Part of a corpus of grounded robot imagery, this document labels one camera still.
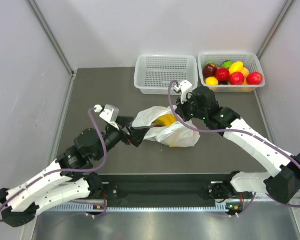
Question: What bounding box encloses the yellow lemon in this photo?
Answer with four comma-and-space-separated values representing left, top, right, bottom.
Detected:
205, 76, 219, 86

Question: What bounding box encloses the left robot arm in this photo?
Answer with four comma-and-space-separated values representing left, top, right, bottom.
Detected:
0, 116, 150, 228

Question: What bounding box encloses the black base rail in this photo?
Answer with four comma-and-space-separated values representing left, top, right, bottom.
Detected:
92, 173, 240, 208

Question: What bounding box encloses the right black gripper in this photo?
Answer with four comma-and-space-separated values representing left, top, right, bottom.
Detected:
175, 92, 208, 123

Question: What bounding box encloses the red apple middle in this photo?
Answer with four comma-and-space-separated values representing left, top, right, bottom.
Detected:
215, 67, 230, 82

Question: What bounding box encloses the red apple front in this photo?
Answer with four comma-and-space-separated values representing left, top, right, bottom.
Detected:
228, 72, 245, 86

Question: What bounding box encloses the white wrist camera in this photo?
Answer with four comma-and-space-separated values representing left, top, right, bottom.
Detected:
173, 80, 193, 105
93, 104, 120, 130

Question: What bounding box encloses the yellow banana in bag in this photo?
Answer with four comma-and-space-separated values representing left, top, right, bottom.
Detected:
153, 114, 178, 127

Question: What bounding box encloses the green lime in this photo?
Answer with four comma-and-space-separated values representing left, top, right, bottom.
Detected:
221, 60, 234, 69

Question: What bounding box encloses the white basket holding fruit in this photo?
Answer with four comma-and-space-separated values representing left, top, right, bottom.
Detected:
198, 52, 266, 93

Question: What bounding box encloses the empty white plastic basket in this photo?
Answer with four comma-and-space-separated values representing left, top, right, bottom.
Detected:
134, 54, 199, 95

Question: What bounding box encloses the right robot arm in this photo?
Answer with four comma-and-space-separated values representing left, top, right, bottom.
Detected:
173, 83, 300, 205

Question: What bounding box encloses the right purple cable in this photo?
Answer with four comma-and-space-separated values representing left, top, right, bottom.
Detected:
167, 80, 300, 208

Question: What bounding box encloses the dark red apple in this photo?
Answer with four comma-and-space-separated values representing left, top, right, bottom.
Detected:
202, 63, 218, 78

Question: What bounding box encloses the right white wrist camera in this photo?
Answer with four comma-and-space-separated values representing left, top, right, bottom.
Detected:
173, 80, 193, 105

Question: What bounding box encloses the yellow mango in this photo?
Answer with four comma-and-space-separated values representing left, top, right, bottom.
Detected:
228, 61, 244, 75

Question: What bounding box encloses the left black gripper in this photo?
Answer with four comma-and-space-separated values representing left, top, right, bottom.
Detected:
94, 116, 150, 161

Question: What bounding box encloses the red apple right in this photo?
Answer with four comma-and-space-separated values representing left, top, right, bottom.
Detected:
246, 72, 263, 85

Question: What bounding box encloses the orange fruit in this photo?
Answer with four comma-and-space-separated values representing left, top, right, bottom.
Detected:
240, 67, 250, 79

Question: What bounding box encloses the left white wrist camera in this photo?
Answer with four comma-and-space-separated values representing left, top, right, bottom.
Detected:
93, 104, 120, 130

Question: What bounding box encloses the grey slotted cable duct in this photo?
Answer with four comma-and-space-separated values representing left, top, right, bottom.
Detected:
48, 202, 242, 213

